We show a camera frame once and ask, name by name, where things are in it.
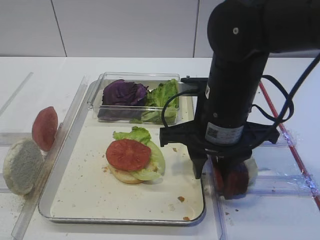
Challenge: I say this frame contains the clear rail of tray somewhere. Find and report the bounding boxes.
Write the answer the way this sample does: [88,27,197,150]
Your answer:
[201,160,228,240]
[11,76,89,240]

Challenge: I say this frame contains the clear holder upper right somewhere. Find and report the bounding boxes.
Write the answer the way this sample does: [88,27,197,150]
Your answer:
[260,127,297,148]

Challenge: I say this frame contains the green lettuce in container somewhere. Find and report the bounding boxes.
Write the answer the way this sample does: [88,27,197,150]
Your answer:
[129,78,179,125]

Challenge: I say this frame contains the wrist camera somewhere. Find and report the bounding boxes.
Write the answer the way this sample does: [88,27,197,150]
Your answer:
[177,76,208,96]

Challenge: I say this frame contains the red plastic rail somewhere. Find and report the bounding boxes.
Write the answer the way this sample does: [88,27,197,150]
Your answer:
[259,82,320,209]

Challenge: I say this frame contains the clear rail right of tray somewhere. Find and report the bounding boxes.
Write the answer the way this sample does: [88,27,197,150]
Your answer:
[201,160,228,240]

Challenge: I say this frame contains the tomato slice on bun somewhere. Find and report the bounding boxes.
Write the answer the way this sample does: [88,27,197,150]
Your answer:
[105,139,152,172]

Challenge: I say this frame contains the bottom bun on tray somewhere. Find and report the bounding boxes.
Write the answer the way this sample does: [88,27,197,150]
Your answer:
[107,159,162,185]

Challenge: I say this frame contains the stack of sausage slices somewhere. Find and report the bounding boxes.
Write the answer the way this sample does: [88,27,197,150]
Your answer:
[212,161,249,199]

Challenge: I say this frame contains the clear rail far left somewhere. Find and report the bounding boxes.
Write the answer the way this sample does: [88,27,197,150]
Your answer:
[0,72,34,116]

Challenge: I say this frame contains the lettuce leaf on bun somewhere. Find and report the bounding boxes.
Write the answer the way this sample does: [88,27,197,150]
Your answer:
[112,126,166,182]

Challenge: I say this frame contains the upright bun half left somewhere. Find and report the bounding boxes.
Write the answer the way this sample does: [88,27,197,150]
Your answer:
[2,138,44,195]

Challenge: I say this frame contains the clear holder lower right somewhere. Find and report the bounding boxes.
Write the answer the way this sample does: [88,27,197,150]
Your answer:
[246,175,320,197]

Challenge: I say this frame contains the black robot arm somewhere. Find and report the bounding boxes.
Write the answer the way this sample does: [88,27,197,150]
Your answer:
[159,0,320,199]

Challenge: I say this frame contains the clear holder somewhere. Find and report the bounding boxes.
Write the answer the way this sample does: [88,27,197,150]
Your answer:
[246,175,320,197]
[260,127,297,148]

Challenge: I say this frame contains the clear plastic container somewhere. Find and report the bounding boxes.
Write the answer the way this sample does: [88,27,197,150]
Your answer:
[88,72,180,125]

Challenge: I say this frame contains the silver metal tray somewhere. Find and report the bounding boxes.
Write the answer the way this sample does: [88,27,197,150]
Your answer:
[38,80,205,225]

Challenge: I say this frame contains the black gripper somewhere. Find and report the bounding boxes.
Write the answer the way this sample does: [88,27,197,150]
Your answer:
[159,120,280,200]

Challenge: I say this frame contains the clear rail left of tray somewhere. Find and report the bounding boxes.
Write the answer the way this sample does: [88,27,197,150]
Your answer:
[11,76,89,240]

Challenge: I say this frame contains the purple cabbage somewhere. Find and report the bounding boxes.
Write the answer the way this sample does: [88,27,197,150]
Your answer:
[97,79,149,121]

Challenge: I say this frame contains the white cheese slice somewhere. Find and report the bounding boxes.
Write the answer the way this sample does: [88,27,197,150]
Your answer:
[244,157,258,186]

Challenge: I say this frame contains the black cable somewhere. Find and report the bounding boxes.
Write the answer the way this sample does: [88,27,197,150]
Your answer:
[161,51,320,156]

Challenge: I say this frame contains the upright tomato slice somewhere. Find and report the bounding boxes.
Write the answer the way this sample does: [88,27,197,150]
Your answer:
[31,106,58,152]

